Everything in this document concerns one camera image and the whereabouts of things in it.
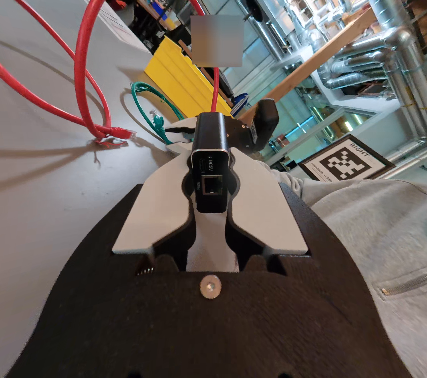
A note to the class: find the black network adapter box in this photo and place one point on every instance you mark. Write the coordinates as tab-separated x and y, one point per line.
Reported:
210	138

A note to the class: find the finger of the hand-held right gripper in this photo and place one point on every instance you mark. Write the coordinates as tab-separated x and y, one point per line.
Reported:
181	123
178	148

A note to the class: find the red twist tie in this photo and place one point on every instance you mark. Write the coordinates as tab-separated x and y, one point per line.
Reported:
110	144

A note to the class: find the grey desk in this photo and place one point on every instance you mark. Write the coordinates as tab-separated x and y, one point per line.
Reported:
50	201

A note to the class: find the silver ventilation ducts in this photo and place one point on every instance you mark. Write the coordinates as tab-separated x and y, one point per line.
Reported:
400	51

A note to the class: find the wooden ceiling beam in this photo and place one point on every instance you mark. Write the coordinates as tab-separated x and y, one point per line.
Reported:
317	61

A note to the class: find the yellow plastic bin stack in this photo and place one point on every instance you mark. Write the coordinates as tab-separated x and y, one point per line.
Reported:
176	78

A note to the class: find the black round lamp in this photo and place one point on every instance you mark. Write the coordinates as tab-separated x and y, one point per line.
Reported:
254	8

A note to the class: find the white paper sheet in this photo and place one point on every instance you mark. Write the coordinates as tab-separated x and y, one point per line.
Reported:
123	31

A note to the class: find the person's right forearm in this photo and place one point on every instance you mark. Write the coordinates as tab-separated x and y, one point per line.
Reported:
293	183

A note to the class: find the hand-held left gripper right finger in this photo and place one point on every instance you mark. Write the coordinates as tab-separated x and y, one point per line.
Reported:
267	211

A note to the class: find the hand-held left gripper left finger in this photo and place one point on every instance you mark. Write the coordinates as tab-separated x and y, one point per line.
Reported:
156	204

